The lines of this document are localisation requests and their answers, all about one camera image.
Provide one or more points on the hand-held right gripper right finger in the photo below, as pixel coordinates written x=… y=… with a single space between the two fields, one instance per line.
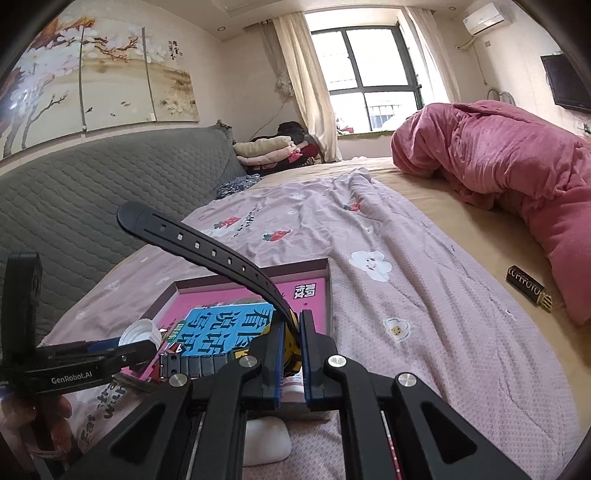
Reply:
x=305 y=360

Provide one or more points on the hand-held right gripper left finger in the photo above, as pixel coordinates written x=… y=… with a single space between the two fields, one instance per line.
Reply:
x=277 y=364

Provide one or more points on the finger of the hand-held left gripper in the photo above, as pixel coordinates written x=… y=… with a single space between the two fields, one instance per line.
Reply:
x=134 y=355
x=101 y=344

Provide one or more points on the white plastic bottle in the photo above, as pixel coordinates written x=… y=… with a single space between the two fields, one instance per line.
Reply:
x=141 y=330

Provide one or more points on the grey cardboard box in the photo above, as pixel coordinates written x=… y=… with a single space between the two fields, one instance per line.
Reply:
x=323 y=277

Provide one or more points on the person's left hand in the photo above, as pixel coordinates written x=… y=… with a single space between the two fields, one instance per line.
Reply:
x=53 y=415

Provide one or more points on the pink book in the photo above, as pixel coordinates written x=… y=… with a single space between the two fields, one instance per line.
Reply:
x=231 y=323

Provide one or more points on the white plastic case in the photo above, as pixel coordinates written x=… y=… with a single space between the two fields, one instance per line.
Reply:
x=268 y=438

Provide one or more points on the pink strawberry printed bedsheet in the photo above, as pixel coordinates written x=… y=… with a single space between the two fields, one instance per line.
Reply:
x=415 y=300

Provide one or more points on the grey quilted headboard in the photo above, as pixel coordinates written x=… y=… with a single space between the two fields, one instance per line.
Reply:
x=92 y=194

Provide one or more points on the dark floral cloth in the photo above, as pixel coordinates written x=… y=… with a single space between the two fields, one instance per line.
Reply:
x=238 y=187

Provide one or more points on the tan bed sheet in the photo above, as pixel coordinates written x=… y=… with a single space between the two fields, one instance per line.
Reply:
x=461 y=221

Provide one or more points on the pile of folded clothes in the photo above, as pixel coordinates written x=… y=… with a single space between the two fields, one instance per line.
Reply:
x=272 y=150

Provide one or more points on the beige curtain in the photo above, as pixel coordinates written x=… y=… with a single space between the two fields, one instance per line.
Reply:
x=304 y=83
x=434 y=55

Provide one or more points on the pink quilt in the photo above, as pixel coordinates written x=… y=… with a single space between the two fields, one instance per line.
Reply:
x=508 y=152

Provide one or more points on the window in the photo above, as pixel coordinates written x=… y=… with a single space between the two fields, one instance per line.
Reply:
x=369 y=69

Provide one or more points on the standing fan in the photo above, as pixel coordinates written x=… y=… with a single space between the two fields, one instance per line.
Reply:
x=501 y=96

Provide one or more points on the black television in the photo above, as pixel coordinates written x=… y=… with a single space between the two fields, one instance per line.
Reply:
x=565 y=83

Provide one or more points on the white air conditioner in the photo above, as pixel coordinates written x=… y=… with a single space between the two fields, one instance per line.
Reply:
x=487 y=18

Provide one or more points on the floral wall painting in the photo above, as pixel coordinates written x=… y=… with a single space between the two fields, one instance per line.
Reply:
x=115 y=83

